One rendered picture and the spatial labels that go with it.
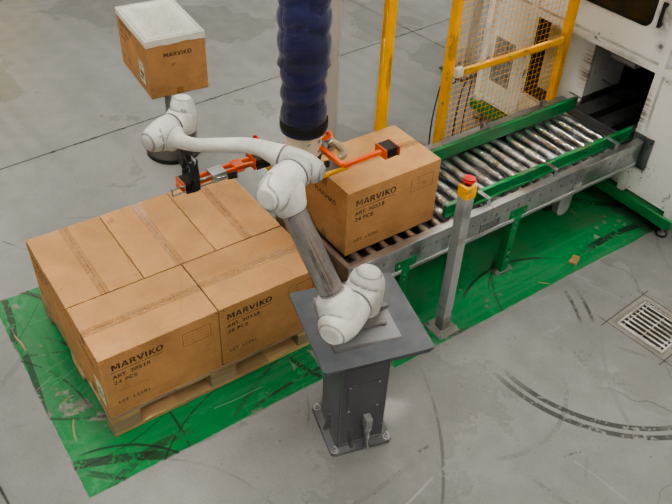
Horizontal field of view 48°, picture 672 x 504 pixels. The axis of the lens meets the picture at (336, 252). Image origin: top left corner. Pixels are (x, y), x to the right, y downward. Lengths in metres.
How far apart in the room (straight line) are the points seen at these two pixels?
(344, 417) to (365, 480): 0.32
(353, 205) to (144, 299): 1.11
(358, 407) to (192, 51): 2.66
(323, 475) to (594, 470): 1.31
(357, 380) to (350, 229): 0.82
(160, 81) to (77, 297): 1.84
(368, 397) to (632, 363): 1.64
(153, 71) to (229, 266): 1.70
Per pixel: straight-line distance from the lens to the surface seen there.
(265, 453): 3.78
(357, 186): 3.73
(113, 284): 3.86
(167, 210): 4.28
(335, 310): 2.94
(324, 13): 3.23
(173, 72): 5.15
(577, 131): 5.29
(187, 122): 3.12
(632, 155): 5.25
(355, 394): 3.50
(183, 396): 3.99
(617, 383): 4.39
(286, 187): 2.74
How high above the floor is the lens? 3.11
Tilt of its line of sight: 40 degrees down
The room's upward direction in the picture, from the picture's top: 3 degrees clockwise
